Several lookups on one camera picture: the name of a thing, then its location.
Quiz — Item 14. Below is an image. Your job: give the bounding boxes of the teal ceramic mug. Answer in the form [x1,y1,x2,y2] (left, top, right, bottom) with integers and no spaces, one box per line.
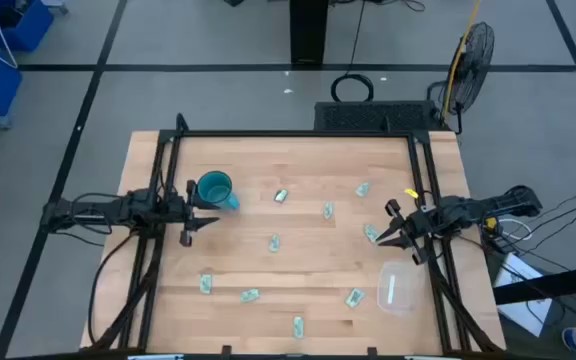
[196,170,242,211]

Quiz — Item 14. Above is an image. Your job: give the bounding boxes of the white flat box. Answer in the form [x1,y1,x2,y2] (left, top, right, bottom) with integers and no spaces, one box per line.
[495,252,554,337]

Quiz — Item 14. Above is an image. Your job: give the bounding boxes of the long black arm cable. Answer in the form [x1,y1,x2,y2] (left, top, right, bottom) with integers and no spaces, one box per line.
[87,232,137,344]

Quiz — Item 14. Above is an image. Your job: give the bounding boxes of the black floor cables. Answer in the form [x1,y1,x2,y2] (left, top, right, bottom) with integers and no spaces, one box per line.
[487,180,576,261]

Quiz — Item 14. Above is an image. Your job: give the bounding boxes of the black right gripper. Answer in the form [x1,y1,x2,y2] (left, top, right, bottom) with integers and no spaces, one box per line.
[375,198,442,266]

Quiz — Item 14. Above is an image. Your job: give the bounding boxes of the clear plastic container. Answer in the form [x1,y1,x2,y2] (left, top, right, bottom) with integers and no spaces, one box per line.
[376,259,425,317]

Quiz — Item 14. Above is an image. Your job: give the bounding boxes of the black horizontal bar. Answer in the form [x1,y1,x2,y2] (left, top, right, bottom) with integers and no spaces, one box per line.
[492,262,576,305]

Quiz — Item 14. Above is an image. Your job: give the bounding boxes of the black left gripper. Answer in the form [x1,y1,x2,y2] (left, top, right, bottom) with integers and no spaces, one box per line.
[165,179,222,248]

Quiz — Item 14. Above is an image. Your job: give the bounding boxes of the black square post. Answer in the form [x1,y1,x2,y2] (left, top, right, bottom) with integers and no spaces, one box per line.
[290,0,329,66]

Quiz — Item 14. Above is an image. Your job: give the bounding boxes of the looped white cable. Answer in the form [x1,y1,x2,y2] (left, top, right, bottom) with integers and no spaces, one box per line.
[497,218,533,242]

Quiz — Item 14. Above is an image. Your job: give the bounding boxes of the black perforated case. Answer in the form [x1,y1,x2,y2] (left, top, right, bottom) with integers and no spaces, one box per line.
[313,100,444,132]

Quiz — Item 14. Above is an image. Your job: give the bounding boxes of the black aluminium rig frame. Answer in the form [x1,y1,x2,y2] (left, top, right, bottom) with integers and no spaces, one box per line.
[80,113,507,360]

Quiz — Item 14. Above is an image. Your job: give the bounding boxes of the yellow hanging cable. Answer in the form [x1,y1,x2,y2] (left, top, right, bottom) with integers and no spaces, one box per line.
[442,0,483,119]

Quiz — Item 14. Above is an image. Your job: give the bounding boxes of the coiled black cable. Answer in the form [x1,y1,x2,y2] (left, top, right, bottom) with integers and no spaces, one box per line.
[330,73,375,104]

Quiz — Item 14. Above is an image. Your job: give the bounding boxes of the black floor fan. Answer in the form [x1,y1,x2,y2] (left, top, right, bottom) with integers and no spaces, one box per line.
[427,20,497,135]

